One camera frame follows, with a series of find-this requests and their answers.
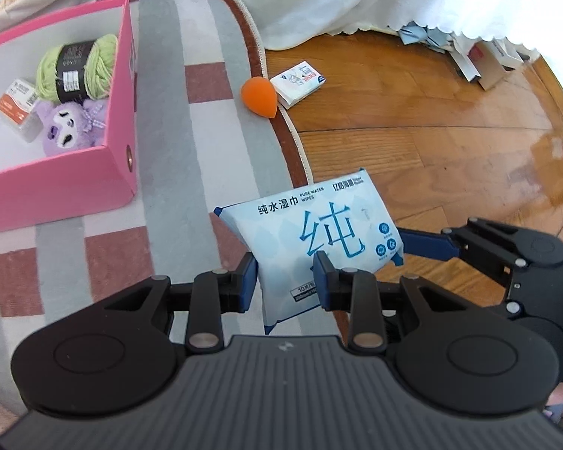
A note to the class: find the white tissue pack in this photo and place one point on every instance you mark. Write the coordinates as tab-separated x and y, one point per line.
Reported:
295	82

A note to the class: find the white cardboard box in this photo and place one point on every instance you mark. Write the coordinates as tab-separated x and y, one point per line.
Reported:
495	63

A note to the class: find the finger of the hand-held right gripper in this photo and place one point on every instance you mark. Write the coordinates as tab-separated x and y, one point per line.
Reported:
427	243

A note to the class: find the white paper box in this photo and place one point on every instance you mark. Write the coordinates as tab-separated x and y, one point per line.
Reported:
464	58

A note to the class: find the clear box with orange label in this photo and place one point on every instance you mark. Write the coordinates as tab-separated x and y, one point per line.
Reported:
16	103

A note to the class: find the blue cloth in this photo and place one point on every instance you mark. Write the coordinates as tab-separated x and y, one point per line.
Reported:
422	35

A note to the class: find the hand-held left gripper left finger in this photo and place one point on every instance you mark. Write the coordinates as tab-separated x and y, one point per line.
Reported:
249	276

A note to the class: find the checked round rug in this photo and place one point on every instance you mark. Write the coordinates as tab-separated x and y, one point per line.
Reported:
192	150

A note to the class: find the purple plush toy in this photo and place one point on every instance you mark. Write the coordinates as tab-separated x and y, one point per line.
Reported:
61	126

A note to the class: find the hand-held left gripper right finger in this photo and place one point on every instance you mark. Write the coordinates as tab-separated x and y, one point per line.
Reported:
320	276

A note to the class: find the blue wet wipes pack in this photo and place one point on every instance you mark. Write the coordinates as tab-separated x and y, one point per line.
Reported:
309	225

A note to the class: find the pink cardboard box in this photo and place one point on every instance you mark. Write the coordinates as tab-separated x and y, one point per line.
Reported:
51	187

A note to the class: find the green yarn ball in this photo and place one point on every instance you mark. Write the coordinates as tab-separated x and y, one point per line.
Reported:
103	61

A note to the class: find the orange makeup sponge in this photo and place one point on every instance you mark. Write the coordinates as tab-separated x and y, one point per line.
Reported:
258	93

